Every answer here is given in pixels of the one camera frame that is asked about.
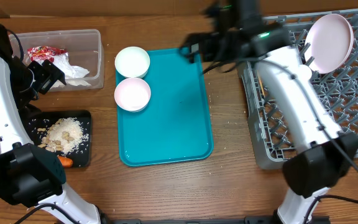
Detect red snack wrapper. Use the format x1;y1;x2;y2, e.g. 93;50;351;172
27;45;67;62

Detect white napkin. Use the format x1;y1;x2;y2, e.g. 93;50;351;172
50;52;91;86

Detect wooden chopstick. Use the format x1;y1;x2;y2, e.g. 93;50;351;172
257;71;265;99

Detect white round plate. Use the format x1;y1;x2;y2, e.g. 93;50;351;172
304;14;354;74

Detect pink bowl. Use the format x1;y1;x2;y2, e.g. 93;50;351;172
114;78;151;113

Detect white bowl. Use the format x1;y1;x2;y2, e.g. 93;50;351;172
114;46;150;78

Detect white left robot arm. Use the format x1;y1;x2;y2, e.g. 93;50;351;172
0;24;109;223

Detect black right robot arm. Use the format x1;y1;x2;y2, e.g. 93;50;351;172
183;1;358;223

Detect grey dishwasher rack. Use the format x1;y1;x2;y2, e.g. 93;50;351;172
237;9;358;169

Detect clear plastic bin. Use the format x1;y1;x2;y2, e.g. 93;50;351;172
9;29;104;91

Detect black food tray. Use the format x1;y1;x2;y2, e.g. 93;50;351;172
23;110;92;167

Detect rice and peanut shell scraps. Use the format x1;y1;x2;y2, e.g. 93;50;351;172
37;118;90;156

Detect orange carrot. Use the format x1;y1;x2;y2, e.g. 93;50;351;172
57;156;73;168

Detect teal serving tray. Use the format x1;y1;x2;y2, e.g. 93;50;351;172
117;49;214;167

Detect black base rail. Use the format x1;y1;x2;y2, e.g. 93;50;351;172
104;215;332;224

